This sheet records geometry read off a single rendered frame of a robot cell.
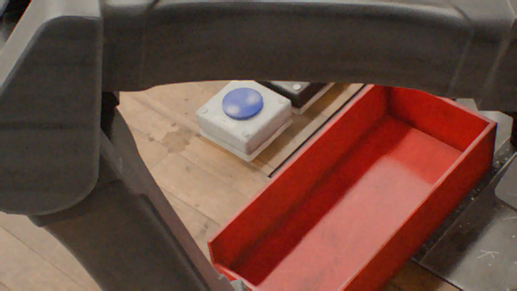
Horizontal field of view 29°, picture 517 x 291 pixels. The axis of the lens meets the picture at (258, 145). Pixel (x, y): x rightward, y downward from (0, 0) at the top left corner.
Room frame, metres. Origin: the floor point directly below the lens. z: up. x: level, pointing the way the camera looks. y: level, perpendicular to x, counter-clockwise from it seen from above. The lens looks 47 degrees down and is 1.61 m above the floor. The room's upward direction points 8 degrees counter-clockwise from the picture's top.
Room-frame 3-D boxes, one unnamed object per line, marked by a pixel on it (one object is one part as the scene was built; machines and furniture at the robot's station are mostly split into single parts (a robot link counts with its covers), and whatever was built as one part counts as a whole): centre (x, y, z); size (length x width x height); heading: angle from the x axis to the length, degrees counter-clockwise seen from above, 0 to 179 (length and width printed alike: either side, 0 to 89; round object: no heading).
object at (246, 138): (0.69, 0.01, 0.90); 0.07 x 0.07 x 0.06; 43
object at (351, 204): (0.55, -0.08, 0.93); 0.25 x 0.12 x 0.06; 133
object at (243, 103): (0.69, 0.01, 0.93); 0.04 x 0.04 x 0.02
